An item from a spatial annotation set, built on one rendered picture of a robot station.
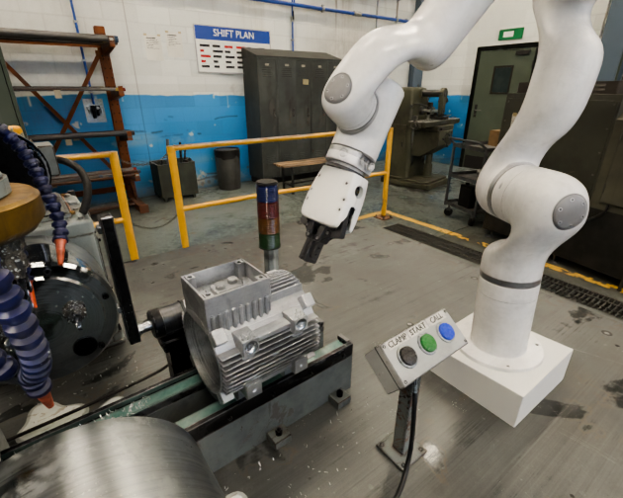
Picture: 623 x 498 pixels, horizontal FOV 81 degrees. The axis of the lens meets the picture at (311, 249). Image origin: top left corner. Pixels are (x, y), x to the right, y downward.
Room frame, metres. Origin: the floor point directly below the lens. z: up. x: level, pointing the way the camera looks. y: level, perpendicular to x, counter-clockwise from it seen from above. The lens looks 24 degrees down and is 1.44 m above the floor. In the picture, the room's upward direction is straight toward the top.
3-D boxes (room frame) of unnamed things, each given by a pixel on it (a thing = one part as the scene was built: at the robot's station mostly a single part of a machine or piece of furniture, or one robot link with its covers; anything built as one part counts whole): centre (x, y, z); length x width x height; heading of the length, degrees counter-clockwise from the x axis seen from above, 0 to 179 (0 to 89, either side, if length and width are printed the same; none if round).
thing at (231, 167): (5.71, 1.29, 0.30); 0.39 x 0.39 x 0.60
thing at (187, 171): (5.15, 1.92, 0.41); 0.52 x 0.47 x 0.82; 126
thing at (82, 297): (0.66, 0.57, 1.04); 0.41 x 0.25 x 0.25; 38
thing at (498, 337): (0.71, -0.44, 0.97); 0.19 x 0.19 x 0.18
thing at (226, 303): (0.56, 0.15, 1.11); 0.12 x 0.11 x 0.07; 128
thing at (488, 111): (7.00, -3.30, 1.18); 1.09 x 0.10 x 2.35; 36
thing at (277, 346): (0.58, 0.12, 1.01); 0.20 x 0.19 x 0.19; 128
